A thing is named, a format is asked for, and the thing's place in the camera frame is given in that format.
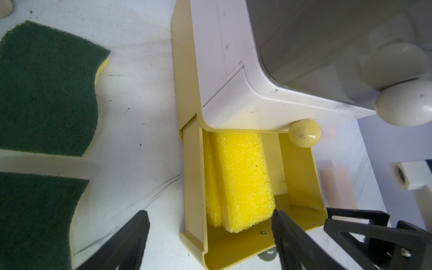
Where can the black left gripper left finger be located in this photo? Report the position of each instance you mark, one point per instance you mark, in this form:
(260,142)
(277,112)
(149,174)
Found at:
(125,250)

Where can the olive three-drawer cabinet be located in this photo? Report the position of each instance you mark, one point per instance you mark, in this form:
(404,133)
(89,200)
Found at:
(263,65)

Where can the green yellow sponge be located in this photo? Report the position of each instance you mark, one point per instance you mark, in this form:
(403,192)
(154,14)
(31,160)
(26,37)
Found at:
(36,216)

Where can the pink sponge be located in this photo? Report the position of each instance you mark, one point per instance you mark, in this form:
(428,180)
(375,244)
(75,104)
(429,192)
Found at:
(338,188)

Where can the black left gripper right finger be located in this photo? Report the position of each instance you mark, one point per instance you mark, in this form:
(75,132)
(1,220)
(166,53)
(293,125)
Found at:
(297,251)

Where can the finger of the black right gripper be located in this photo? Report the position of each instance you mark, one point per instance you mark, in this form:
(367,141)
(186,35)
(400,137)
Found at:
(367,238)

